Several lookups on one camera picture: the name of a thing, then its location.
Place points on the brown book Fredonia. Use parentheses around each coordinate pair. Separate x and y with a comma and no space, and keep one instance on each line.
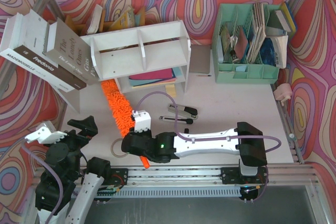
(36,31)

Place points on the mint green desk organizer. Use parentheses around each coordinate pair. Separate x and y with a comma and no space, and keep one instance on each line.
(240,31)

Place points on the white book Mademoiselle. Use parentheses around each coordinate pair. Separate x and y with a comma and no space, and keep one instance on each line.
(16,52)

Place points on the white side shelf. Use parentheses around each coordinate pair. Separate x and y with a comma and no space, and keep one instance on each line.
(72,98)

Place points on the stack of coloured paper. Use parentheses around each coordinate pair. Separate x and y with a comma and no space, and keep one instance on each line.
(154,77)

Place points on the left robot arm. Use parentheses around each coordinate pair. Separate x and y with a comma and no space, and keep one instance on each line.
(65,194)

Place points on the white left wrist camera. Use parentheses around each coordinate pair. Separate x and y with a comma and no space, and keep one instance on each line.
(45,133)

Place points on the white wooden bookshelf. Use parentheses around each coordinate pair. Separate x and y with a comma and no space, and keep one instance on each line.
(116,55)

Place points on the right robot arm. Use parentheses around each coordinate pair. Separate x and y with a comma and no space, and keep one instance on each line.
(244,141)

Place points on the yellow sticky notes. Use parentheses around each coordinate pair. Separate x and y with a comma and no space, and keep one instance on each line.
(170,90)

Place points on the orange microfiber duster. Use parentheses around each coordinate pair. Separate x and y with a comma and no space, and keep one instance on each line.
(119,105)

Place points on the aluminium mounting rail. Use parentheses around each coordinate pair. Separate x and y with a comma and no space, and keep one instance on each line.
(182,176)

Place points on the clear tape roll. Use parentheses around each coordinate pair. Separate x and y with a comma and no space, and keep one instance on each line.
(115,150)

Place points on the books behind shelf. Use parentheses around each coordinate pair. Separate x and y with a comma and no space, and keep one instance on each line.
(97,22)

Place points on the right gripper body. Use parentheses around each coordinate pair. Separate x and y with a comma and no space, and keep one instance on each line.
(128,145)

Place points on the grey book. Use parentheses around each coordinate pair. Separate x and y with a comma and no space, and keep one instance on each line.
(68,50)

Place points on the black silver stapler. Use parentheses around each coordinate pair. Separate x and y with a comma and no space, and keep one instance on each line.
(185,111)

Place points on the pink pig figurine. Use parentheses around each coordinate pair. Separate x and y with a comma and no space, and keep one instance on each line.
(283,93)

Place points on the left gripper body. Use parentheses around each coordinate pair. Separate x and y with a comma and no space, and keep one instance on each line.
(79,135)

